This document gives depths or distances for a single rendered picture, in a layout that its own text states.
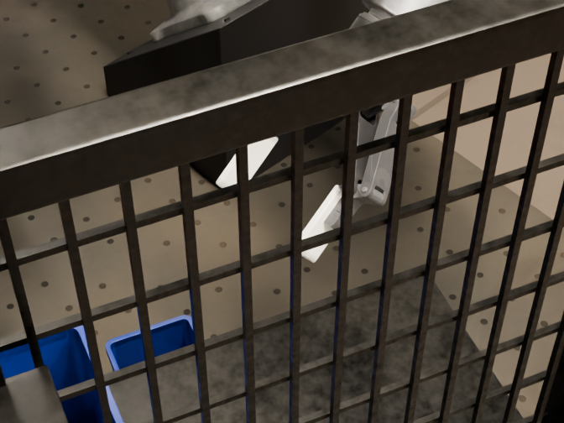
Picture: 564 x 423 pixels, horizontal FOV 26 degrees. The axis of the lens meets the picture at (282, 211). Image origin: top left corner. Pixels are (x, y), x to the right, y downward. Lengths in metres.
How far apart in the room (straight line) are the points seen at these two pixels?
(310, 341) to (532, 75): 1.87
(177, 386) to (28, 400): 0.48
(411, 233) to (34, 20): 0.67
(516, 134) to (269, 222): 1.23
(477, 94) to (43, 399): 2.30
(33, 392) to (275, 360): 0.51
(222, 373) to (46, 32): 0.93
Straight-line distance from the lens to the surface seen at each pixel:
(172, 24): 1.60
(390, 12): 1.10
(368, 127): 1.11
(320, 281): 1.49
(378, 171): 1.06
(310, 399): 1.00
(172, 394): 1.01
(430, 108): 2.73
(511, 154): 2.65
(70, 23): 1.86
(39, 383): 0.54
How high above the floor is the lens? 1.87
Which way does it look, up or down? 48 degrees down
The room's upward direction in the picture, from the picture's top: straight up
